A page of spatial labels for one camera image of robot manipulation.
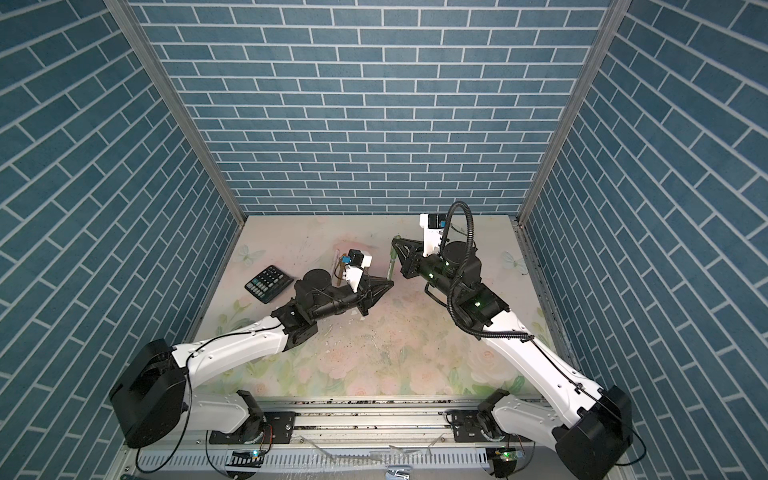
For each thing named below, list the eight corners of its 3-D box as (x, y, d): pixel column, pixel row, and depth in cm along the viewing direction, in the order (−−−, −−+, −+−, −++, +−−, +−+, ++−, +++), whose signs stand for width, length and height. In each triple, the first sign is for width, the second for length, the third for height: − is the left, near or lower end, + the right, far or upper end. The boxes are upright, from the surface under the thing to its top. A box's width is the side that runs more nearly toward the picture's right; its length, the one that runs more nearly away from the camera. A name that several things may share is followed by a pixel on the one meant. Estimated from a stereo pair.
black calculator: (246, 289, 101) (243, 285, 100) (276, 266, 108) (273, 263, 106) (263, 305, 97) (261, 301, 96) (293, 280, 104) (291, 277, 102)
